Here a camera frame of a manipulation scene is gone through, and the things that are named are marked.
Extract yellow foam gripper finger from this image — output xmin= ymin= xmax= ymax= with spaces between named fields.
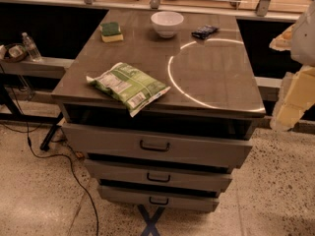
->
xmin=270 ymin=66 xmax=315 ymax=131

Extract white ceramic bowl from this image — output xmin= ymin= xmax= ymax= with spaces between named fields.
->
xmin=151 ymin=11 xmax=184 ymax=38

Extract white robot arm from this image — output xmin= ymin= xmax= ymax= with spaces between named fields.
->
xmin=269 ymin=1 xmax=315 ymax=131

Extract green jalapeno chip bag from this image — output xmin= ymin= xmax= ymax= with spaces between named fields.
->
xmin=86 ymin=62 xmax=170 ymax=117

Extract dark bowl with items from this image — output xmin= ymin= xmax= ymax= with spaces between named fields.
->
xmin=0 ymin=43 xmax=28 ymax=63

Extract small dark snack packet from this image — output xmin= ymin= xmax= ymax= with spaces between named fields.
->
xmin=191 ymin=26 xmax=219 ymax=39

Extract grey drawer cabinet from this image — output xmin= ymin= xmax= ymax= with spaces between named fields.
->
xmin=53 ymin=9 xmax=265 ymax=199

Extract top grey drawer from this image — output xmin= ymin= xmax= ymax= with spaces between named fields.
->
xmin=62 ymin=123 xmax=252 ymax=168

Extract grey drawer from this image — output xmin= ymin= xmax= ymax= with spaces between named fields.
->
xmin=62 ymin=123 xmax=252 ymax=168
xmin=85 ymin=159 xmax=231 ymax=193
xmin=97 ymin=186 xmax=219 ymax=212

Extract middle grey drawer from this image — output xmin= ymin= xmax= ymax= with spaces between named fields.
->
xmin=85 ymin=159 xmax=231 ymax=193

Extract green and yellow sponge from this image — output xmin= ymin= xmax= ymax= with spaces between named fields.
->
xmin=100 ymin=22 xmax=123 ymax=43

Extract blue tape cross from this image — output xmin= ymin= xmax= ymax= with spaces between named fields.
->
xmin=138 ymin=205 xmax=164 ymax=236

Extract bottom grey drawer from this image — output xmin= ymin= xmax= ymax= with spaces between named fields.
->
xmin=97 ymin=186 xmax=219 ymax=212

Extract grey side shelf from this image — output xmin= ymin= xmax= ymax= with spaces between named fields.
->
xmin=0 ymin=57 xmax=73 ymax=79

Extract clear plastic water bottle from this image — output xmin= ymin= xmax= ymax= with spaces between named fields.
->
xmin=22 ymin=32 xmax=42 ymax=62

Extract black floor cable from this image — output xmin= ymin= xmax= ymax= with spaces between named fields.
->
xmin=0 ymin=66 xmax=100 ymax=236

